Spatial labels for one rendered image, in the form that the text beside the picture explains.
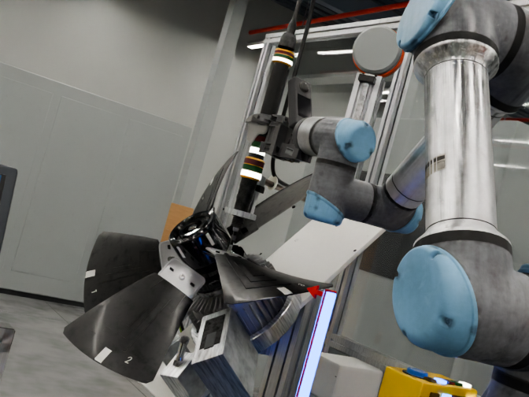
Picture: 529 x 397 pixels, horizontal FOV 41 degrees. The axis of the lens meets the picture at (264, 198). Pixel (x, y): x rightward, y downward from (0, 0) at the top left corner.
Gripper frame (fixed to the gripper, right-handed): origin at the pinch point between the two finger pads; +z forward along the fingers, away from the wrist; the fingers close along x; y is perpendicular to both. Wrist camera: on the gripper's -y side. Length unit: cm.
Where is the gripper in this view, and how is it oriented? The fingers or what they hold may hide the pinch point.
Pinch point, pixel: (258, 121)
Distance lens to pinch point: 154.8
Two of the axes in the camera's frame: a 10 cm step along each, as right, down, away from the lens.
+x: 8.0, 2.4, 5.6
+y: -2.7, 9.6, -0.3
